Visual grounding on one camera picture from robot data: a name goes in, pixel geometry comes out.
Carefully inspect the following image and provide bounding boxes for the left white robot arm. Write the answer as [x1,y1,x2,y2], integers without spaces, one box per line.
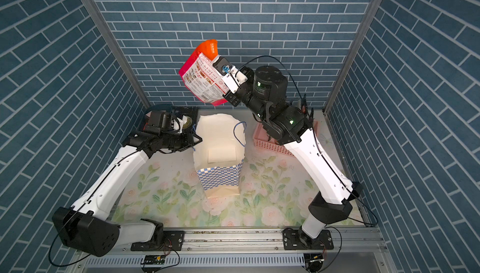
[52,129,202,257]

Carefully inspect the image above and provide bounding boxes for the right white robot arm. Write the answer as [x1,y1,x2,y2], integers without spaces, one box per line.
[217,64,362,247]

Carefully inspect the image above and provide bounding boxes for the white checkered paper bag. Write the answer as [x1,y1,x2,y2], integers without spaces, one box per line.
[193,114,246,199]

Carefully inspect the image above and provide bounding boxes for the black hardcover book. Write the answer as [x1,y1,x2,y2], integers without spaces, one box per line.
[175,106,199,133]

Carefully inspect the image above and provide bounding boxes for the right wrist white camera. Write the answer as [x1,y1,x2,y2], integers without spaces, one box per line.
[212,56,248,94]

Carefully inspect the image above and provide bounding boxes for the pink perforated plastic basket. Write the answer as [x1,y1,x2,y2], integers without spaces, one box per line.
[252,119,320,157]

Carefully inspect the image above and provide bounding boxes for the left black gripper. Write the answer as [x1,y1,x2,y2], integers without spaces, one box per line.
[159,128,204,151]

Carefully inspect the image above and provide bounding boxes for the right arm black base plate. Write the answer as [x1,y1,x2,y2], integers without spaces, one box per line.
[282,228,334,251]

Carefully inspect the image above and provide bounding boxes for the aluminium mounting rail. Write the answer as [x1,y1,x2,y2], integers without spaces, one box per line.
[68,226,396,273]

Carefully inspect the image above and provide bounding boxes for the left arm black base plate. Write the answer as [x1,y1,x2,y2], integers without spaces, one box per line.
[130,231,185,252]

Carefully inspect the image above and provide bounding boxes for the orange red condiment packet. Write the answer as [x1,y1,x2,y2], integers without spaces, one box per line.
[179,39,229,106]

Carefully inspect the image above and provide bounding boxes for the floral table mat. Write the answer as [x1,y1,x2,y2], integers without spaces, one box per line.
[108,109,365,227]

